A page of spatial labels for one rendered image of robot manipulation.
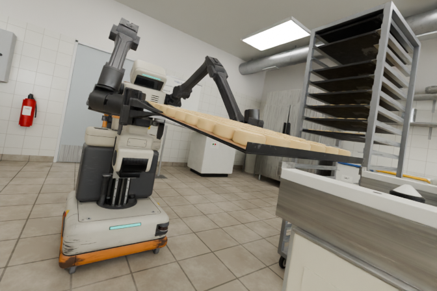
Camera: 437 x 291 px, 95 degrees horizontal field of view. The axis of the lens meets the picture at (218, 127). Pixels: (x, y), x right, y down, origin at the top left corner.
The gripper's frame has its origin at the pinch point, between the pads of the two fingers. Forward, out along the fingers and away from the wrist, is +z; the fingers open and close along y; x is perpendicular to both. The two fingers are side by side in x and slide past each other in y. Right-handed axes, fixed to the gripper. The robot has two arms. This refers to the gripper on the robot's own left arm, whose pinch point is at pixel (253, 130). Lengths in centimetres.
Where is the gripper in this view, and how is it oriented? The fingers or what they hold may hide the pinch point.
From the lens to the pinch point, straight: 77.8
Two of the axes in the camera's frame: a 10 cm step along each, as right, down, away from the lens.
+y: -2.3, 9.7, 0.4
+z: -1.6, 0.0, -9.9
